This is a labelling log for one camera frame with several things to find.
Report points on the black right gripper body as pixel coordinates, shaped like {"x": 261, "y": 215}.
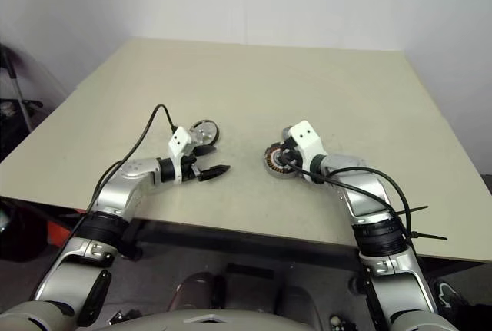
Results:
{"x": 294, "y": 153}

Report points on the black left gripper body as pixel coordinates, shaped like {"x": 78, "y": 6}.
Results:
{"x": 191, "y": 173}

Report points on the silver rotor disc black rim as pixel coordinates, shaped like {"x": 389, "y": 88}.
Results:
{"x": 205, "y": 133}

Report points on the round motor housing copper windings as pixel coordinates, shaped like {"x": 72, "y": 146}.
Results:
{"x": 273, "y": 171}

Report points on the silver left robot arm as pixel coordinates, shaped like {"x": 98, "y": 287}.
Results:
{"x": 115, "y": 189}

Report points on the black flat block on floor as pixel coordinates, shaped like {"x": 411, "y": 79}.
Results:
{"x": 250, "y": 271}

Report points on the orange box under table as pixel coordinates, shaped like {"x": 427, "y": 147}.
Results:
{"x": 57, "y": 235}

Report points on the grey robot torso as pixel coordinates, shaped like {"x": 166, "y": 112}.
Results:
{"x": 200, "y": 321}

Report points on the black chair with metal leg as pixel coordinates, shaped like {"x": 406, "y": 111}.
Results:
{"x": 19, "y": 89}

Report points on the small silver parts on shelf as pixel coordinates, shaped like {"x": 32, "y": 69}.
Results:
{"x": 7, "y": 108}

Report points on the black white sneaker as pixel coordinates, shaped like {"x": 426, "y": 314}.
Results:
{"x": 447, "y": 292}

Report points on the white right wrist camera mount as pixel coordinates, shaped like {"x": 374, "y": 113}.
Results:
{"x": 309, "y": 141}

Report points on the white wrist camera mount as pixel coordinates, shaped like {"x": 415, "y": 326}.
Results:
{"x": 309, "y": 141}
{"x": 178, "y": 141}

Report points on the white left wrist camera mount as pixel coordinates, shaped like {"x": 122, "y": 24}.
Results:
{"x": 178, "y": 141}

